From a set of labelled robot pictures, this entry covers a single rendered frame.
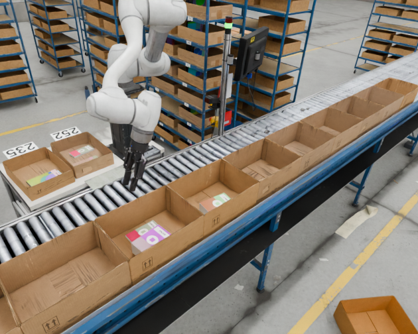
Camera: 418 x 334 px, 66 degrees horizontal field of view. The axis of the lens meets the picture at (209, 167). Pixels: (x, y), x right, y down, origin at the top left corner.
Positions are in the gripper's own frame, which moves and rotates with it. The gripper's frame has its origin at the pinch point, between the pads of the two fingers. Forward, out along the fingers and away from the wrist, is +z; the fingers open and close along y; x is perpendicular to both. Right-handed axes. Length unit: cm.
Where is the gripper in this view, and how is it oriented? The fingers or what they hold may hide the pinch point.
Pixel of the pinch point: (129, 181)
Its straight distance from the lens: 149.8
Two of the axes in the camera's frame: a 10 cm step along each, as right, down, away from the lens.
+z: -3.0, 8.9, 3.3
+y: -6.7, -4.4, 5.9
